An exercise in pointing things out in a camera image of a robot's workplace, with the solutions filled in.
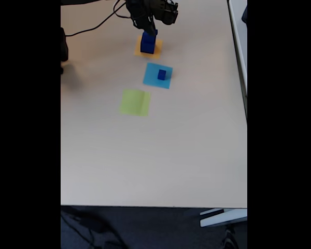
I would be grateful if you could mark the small blue cube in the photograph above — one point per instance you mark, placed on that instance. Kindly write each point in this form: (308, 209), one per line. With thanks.
(161, 75)

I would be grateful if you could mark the orange paper square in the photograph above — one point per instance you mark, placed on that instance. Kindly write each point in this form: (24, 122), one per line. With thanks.
(158, 52)

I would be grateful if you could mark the blue paper square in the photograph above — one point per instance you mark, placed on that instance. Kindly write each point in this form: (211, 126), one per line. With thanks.
(150, 76)

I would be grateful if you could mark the green paper square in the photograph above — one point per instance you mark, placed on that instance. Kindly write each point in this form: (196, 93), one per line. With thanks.
(133, 103)

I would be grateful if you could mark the medium blue cube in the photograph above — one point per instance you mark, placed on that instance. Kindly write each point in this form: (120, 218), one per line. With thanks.
(146, 39)

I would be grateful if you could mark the large blue cube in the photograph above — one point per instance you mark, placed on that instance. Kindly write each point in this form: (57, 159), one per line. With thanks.
(147, 48)

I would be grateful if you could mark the dark object on desk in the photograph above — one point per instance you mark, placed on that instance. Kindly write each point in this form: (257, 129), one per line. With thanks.
(245, 14)

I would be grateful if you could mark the white table foot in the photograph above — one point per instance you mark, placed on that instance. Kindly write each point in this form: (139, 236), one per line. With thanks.
(223, 219)

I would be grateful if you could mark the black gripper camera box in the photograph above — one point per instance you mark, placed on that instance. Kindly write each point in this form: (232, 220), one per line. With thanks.
(168, 13)

